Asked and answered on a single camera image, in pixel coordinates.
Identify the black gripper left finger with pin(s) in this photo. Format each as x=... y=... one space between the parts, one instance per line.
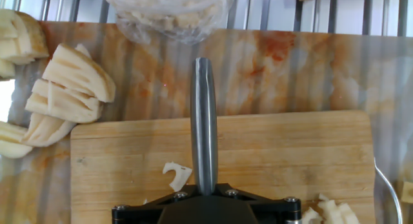
x=135 y=214

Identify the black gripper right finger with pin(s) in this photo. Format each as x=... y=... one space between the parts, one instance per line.
x=277 y=212

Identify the steel cleaver knife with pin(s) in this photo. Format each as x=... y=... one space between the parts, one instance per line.
x=204 y=127

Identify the plastic bag of lotus pieces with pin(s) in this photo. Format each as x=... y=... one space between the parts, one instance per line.
x=171 y=14

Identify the thin cut lotus slices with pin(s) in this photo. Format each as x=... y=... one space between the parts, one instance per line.
x=335 y=212

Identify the thin lotus slice with holes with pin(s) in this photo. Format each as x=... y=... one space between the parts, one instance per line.
x=180 y=175

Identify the cut lotus root piece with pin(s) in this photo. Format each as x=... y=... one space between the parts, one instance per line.
x=77 y=72
x=22 y=36
x=6 y=69
x=64 y=104
x=45 y=132

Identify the flat lotus root slice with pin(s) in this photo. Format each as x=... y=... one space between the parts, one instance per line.
x=11 y=143

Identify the bamboo cutting board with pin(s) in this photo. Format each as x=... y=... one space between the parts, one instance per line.
x=274 y=153

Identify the metal bowl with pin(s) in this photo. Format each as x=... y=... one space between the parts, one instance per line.
x=392 y=191

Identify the wooden peg rack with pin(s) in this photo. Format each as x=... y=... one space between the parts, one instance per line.
x=407 y=192

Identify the marble pattern plastic sheet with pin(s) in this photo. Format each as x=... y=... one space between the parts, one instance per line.
x=290 y=72

